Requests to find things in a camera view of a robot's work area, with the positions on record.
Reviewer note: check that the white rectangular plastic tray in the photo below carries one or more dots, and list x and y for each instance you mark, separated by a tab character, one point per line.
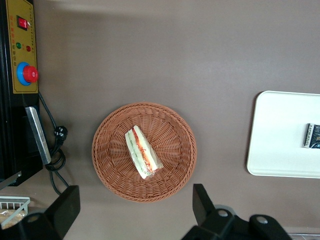
282	135

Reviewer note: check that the round brown wicker basket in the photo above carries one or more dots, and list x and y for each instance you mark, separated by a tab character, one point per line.
144	151

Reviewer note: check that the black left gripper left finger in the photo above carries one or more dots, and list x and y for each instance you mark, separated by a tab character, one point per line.
60	212

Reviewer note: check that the small black tissue packet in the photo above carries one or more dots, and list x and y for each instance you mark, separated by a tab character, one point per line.
313	136

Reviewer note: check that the plastic-wrapped triangle sandwich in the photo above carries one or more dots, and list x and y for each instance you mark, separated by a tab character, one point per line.
142	152

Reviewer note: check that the bread in clear bag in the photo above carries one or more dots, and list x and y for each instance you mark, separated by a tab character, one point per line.
11	219

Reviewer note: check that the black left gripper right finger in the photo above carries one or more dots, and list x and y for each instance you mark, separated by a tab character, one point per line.
215	220

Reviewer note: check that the black machine with yellow panel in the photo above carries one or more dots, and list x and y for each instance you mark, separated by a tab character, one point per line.
17	75

